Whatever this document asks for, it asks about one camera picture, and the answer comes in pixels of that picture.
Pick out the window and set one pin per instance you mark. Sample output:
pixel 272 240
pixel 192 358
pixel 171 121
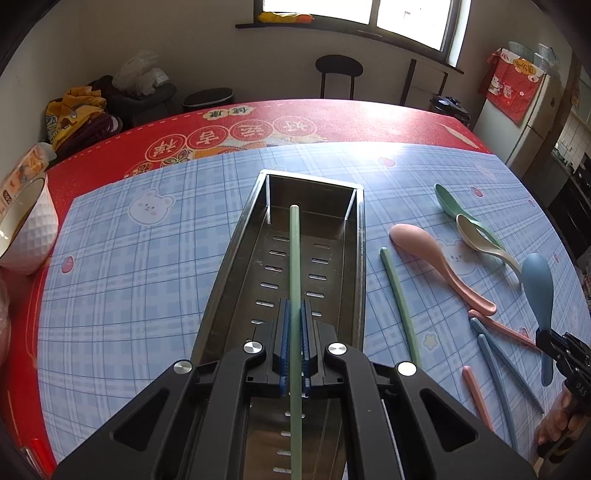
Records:
pixel 432 29

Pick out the black folding frame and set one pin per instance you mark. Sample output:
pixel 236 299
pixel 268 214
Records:
pixel 423 82

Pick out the blue plaid table mat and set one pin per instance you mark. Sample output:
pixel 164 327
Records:
pixel 136 260

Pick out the red tablecloth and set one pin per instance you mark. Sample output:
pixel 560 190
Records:
pixel 188 136

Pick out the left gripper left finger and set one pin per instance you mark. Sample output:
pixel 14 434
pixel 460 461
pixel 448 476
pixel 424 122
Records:
pixel 191 421

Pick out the white plastic bag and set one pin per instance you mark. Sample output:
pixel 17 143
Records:
pixel 140 74

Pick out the black rice cooker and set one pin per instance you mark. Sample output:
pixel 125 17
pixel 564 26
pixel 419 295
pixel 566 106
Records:
pixel 450 106

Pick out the yellow cloth on sill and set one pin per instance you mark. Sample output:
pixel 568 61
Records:
pixel 267 17

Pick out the blue spoon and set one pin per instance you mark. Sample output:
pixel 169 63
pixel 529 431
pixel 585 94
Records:
pixel 538 286

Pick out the white refrigerator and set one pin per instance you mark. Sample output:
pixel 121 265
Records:
pixel 517 144

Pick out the beige spoon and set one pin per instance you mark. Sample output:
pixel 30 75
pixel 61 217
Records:
pixel 475 240

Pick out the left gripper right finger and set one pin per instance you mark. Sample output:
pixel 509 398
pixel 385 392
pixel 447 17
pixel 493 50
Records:
pixel 398 422

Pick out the white textured bowl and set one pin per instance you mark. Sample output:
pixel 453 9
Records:
pixel 29 228

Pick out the yellow clothes pile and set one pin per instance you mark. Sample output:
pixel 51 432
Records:
pixel 78 120

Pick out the blue chopstick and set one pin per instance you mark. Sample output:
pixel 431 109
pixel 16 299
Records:
pixel 500 389
pixel 479 328

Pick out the red cloth on fridge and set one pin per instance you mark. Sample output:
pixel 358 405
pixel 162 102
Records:
pixel 511 83

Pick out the pink spoon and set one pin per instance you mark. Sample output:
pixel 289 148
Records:
pixel 418 242

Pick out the person's right hand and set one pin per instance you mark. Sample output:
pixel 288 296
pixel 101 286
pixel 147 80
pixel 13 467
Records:
pixel 558 420

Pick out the green chopstick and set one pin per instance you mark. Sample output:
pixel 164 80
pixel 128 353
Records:
pixel 398 293
pixel 295 342

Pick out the green spoon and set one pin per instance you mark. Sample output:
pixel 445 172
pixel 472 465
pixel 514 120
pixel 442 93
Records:
pixel 452 208

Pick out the steel utensil tray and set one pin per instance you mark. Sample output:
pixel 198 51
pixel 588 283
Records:
pixel 301 238

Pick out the tissue pack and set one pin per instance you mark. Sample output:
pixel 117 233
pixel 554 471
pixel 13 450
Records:
pixel 35 161

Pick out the black round stool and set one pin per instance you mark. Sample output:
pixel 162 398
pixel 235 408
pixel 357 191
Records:
pixel 208 98

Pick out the long pink chopstick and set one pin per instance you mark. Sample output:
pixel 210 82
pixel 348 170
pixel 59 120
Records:
pixel 501 328

